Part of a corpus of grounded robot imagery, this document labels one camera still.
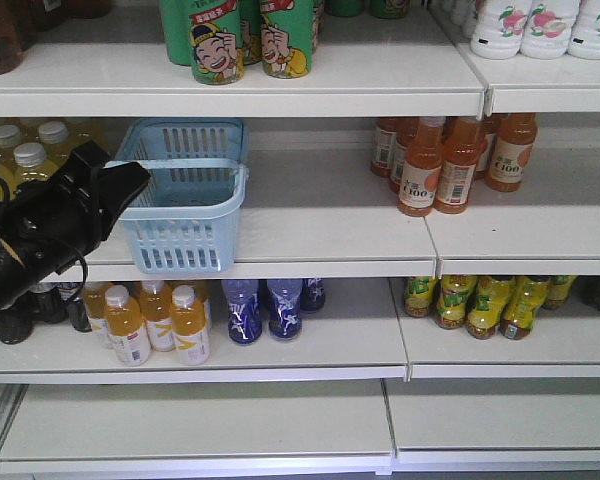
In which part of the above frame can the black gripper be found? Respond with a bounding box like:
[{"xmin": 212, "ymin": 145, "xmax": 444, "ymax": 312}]
[{"xmin": 0, "ymin": 141, "xmax": 151, "ymax": 273}]

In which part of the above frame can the light blue plastic basket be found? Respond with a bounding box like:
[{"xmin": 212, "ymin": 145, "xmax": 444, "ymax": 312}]
[{"xmin": 114, "ymin": 117, "xmax": 249, "ymax": 275}]

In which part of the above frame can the pale yellow juice bottle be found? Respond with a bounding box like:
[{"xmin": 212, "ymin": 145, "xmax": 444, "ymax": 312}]
[
  {"xmin": 13, "ymin": 142, "xmax": 57, "ymax": 186},
  {"xmin": 0, "ymin": 124, "xmax": 24, "ymax": 167},
  {"xmin": 38, "ymin": 120, "xmax": 78, "ymax": 167}
]

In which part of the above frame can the orange juice bottle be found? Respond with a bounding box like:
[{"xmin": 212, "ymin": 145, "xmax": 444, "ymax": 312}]
[
  {"xmin": 139, "ymin": 280, "xmax": 175, "ymax": 352},
  {"xmin": 105, "ymin": 285, "xmax": 151, "ymax": 367},
  {"xmin": 83, "ymin": 281, "xmax": 113, "ymax": 349},
  {"xmin": 170, "ymin": 285, "xmax": 211, "ymax": 366}
]

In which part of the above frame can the dark tea bottle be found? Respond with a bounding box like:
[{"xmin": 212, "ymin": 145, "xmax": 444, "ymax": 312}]
[
  {"xmin": 29, "ymin": 282, "xmax": 67, "ymax": 324},
  {"xmin": 63, "ymin": 282, "xmax": 91, "ymax": 333}
]

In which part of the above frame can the blue sports drink bottle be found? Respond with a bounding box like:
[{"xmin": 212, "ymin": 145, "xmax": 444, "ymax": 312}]
[
  {"xmin": 266, "ymin": 278, "xmax": 302, "ymax": 341},
  {"xmin": 221, "ymin": 279, "xmax": 263, "ymax": 345}
]

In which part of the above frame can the green cartoon drink can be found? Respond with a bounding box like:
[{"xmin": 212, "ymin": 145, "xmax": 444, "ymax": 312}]
[
  {"xmin": 260, "ymin": 0, "xmax": 313, "ymax": 79},
  {"xmin": 186, "ymin": 0, "xmax": 244, "ymax": 85}
]

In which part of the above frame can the white centre shelf unit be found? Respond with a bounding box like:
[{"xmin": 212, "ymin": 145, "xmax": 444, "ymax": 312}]
[{"xmin": 0, "ymin": 1, "xmax": 482, "ymax": 479}]

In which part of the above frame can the white shelf unit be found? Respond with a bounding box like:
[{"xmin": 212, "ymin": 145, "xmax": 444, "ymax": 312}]
[
  {"xmin": 0, "ymin": 1, "xmax": 482, "ymax": 479},
  {"xmin": 386, "ymin": 22, "xmax": 600, "ymax": 479}
]

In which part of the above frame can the orange C100 drink bottle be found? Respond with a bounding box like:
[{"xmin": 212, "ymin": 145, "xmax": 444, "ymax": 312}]
[
  {"xmin": 370, "ymin": 117, "xmax": 401, "ymax": 177},
  {"xmin": 397, "ymin": 116, "xmax": 446, "ymax": 217},
  {"xmin": 433, "ymin": 116, "xmax": 485, "ymax": 214},
  {"xmin": 485, "ymin": 112, "xmax": 538, "ymax": 192}
]

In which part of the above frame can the yellow lemon tea bottle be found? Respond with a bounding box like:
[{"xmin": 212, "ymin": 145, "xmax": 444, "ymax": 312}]
[
  {"xmin": 499, "ymin": 275, "xmax": 550, "ymax": 340},
  {"xmin": 435, "ymin": 275, "xmax": 478, "ymax": 330},
  {"xmin": 466, "ymin": 275, "xmax": 515, "ymax": 340},
  {"xmin": 403, "ymin": 276, "xmax": 438, "ymax": 318}
]

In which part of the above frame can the white peach drink bottle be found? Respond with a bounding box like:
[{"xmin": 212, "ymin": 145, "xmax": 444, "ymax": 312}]
[
  {"xmin": 520, "ymin": 0, "xmax": 580, "ymax": 60},
  {"xmin": 567, "ymin": 0, "xmax": 600, "ymax": 60},
  {"xmin": 470, "ymin": 0, "xmax": 532, "ymax": 60}
]

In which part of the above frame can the white right shelf unit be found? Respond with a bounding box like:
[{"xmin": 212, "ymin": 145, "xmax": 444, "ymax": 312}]
[{"xmin": 386, "ymin": 22, "xmax": 600, "ymax": 479}]

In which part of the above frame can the black cola plastic bottle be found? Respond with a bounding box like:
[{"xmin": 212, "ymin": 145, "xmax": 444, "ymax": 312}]
[{"xmin": 577, "ymin": 275, "xmax": 600, "ymax": 313}]

